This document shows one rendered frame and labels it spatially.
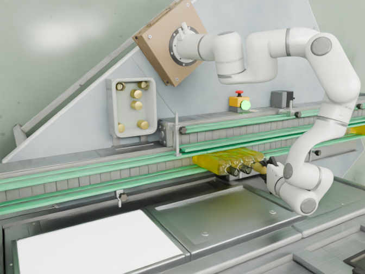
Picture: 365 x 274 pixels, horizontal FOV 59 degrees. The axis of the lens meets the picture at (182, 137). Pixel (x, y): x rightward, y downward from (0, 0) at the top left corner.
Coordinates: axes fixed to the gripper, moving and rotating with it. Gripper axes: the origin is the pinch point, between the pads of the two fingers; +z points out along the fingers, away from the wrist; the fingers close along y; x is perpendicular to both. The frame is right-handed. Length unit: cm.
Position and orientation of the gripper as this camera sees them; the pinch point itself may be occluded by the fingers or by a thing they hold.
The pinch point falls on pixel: (265, 169)
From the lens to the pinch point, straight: 122.9
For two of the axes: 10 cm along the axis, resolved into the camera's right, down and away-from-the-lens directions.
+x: -9.8, 1.2, -1.6
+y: -0.7, -9.6, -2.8
